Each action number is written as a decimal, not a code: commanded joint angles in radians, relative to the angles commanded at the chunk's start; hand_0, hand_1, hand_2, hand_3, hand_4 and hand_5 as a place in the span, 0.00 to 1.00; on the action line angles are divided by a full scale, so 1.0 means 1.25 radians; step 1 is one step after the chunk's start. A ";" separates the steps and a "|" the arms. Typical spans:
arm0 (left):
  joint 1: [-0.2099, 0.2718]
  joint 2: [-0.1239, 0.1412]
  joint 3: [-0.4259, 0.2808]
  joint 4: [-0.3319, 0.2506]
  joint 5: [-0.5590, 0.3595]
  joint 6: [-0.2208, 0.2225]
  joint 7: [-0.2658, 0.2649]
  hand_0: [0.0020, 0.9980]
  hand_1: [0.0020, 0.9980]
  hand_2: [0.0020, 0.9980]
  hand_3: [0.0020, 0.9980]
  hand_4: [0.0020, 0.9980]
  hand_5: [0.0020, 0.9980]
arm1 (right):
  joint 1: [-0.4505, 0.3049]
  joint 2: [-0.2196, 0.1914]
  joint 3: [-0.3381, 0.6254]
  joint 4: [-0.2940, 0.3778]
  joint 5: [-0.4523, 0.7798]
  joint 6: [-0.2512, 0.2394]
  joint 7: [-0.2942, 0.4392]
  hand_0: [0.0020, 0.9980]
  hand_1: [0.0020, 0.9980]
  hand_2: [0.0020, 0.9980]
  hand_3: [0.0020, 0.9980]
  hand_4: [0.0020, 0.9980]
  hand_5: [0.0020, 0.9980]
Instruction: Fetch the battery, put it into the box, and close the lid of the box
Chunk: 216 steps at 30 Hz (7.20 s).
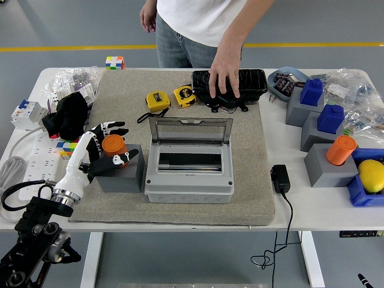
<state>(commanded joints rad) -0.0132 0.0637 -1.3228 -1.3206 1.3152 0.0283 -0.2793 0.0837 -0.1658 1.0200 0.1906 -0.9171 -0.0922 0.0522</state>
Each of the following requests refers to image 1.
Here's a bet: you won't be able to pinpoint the white power strip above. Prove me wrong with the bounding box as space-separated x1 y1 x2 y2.
18 133 65 202

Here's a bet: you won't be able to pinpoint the yellow lemon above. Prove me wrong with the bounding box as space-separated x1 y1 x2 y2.
358 159 384 194

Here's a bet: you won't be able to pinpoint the yellow tape measure 5m print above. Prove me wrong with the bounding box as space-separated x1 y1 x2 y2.
173 85 197 108

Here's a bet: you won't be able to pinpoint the person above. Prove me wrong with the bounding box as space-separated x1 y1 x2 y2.
155 0 250 69

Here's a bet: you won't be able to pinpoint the white blue circuit breaker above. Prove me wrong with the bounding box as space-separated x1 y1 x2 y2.
10 99 49 131

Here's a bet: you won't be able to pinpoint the orange cylinder battery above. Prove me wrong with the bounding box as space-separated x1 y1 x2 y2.
101 134 130 169
325 135 358 166

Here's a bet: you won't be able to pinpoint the black table control panel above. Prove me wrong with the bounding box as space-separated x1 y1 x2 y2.
339 230 384 238

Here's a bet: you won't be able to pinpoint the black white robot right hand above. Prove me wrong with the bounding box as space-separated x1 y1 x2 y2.
357 272 374 288

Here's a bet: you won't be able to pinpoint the grey block holder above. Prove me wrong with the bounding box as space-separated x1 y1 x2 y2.
285 86 325 127
304 143 359 188
300 110 345 153

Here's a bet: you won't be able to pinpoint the black plastic tray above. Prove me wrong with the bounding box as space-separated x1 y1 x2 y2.
191 68 268 113

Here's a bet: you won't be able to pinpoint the grey-brown mat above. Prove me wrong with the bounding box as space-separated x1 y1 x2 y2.
62 69 276 226

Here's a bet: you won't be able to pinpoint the clear bags of components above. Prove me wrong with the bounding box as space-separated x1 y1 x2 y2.
310 67 384 142

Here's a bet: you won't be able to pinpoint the multicolour cube puzzle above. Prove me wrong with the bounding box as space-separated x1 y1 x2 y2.
55 137 82 158

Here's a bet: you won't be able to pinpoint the grey block with round hole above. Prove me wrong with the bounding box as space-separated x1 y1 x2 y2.
95 143 145 194

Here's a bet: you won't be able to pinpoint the black glove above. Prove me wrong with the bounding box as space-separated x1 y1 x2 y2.
41 92 90 141

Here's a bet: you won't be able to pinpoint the white table leg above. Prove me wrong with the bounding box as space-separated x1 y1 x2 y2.
79 231 104 288
298 230 326 288

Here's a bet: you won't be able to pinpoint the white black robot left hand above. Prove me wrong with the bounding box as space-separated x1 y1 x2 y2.
53 121 140 200

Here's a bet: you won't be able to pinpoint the clear bag of small parts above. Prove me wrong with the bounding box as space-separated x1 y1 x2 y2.
40 66 104 113

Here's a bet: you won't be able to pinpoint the light blue dish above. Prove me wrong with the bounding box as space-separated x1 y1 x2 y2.
267 66 311 101

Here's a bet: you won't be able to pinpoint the person's left hand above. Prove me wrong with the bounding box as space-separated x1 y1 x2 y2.
208 53 242 99

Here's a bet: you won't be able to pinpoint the person's right hand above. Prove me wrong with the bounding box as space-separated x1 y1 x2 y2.
139 5 157 33

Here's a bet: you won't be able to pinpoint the blue plastic block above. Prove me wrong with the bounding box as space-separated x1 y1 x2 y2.
317 104 345 135
299 78 325 107

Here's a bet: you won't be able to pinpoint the smoky transparent box lid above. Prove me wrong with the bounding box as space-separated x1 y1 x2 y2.
149 116 234 147

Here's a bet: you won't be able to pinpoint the yellow tape measure with strap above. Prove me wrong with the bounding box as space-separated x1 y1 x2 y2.
137 91 172 124

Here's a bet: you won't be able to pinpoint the cube puzzle with white cross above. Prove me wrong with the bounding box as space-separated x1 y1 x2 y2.
104 56 126 71

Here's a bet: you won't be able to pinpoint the white power strip cable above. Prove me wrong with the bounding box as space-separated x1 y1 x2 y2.
0 125 46 224

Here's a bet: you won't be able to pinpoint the grey electrical enclosure box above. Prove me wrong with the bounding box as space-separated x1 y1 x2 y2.
144 140 235 205

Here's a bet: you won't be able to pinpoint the black adapter cord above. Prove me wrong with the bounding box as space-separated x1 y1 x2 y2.
250 191 302 288

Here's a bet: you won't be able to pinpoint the blue plastic bin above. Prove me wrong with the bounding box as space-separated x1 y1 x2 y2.
346 147 384 208

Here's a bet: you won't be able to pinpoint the black power adapter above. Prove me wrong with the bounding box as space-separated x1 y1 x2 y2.
269 164 291 194

